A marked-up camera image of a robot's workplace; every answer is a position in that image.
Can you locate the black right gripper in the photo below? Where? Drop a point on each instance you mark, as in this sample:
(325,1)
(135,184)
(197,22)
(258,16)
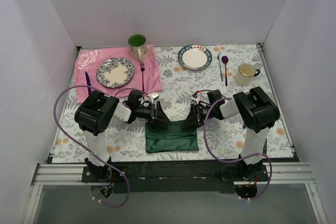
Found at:
(196,115)

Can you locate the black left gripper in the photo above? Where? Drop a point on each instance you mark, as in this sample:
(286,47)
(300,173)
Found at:
(154,113)

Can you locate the dark green cloth napkin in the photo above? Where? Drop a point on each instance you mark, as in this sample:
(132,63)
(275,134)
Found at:
(174,138)

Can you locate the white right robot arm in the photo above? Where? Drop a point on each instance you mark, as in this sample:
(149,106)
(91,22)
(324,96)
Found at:
(259,115)

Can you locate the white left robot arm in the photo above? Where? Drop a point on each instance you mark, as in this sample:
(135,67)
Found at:
(96,112)

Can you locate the pink cloth placemat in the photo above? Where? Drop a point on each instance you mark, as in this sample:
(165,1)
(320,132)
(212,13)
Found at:
(90,60)

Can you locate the purple metallic fork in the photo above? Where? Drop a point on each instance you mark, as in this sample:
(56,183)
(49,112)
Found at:
(142,71)

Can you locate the white plate blue lettered rim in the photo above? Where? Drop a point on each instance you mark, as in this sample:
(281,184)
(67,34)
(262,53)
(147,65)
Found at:
(194,57)

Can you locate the blue floral patterned plate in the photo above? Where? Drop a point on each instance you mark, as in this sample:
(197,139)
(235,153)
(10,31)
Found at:
(115,72)

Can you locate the blue metallic teaspoon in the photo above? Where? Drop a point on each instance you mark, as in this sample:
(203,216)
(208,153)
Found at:
(220,68)

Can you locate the purple metallic spoon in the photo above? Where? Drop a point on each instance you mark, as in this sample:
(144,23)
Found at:
(225,61)

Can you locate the green interior ceramic mug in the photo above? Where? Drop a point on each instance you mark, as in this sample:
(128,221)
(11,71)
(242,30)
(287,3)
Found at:
(138,46)

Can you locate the purple blue knife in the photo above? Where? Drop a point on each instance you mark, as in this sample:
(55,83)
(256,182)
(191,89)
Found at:
(88,83)

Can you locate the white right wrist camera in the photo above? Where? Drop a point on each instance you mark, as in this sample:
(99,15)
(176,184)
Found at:
(195,97)

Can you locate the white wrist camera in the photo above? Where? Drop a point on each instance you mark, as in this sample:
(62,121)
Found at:
(195,97)
(152,97)

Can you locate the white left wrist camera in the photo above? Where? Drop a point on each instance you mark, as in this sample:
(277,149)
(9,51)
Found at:
(152,97)

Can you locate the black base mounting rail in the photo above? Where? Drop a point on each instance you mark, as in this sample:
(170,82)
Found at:
(183,176)

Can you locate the cream enamel mug black handle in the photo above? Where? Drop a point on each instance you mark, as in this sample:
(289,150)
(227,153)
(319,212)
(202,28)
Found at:
(245,74)

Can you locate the silver aluminium frame rail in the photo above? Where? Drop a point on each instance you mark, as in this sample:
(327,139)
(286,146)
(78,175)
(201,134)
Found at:
(58,174)

